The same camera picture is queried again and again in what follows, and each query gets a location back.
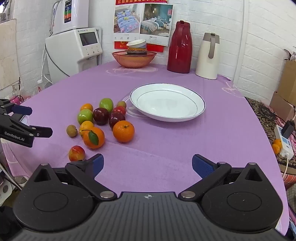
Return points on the orange with green leaf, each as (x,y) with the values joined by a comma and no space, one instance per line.
(99,136)

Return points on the leopard print blanket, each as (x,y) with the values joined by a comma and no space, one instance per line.
(261,111)

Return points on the flat cardboard box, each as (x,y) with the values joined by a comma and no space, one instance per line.
(282,106)

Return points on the white power strip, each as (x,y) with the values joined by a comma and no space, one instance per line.
(285,146)

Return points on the white thermos jug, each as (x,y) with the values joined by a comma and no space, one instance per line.
(208,58)

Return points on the black power adapter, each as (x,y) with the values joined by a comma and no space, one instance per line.
(288,128)

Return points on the red paper sheet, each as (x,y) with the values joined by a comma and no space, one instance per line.
(157,47)

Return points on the clear plastic bottle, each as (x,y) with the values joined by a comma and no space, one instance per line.
(39,86)

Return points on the red thermos jug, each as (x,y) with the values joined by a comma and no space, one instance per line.
(180,49)

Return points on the bright red apple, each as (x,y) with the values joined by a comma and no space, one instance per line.
(120,110)

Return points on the white paper bowl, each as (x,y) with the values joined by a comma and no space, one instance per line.
(137,43)

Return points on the white wall water purifier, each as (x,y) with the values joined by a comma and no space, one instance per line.
(69,14)

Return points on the small orange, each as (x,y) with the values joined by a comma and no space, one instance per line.
(86,125)
(86,107)

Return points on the white wall pipe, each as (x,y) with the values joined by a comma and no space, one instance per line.
(240,34)

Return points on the green apple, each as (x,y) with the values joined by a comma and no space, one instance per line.
(85,116)
(106,104)

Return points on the orange-brown glass bowl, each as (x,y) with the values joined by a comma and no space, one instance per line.
(134,60)

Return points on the orange beside power strip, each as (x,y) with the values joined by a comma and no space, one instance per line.
(276,146)

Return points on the white water dispenser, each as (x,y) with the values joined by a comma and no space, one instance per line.
(69,55)

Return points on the purple tablecloth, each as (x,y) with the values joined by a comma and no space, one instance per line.
(161,143)

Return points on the wall poster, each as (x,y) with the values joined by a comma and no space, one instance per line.
(143,20)

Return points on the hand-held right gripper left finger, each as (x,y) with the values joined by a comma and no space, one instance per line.
(98,163)

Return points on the small brown fruit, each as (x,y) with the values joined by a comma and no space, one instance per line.
(71,130)

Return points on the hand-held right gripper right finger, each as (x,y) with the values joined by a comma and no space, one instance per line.
(202,165)

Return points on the large orange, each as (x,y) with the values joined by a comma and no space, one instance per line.
(123,132)

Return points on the small pink-green fruit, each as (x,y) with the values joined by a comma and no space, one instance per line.
(121,103)

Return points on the white plate with dark rim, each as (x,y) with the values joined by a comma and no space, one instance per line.
(167,103)

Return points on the red and yellow fruit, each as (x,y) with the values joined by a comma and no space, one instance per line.
(76,153)

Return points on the large cardboard box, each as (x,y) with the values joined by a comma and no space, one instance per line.
(288,78)

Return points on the wooden board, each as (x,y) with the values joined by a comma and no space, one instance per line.
(7,53)

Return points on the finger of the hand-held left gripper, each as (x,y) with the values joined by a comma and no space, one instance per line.
(23,110)
(42,132)

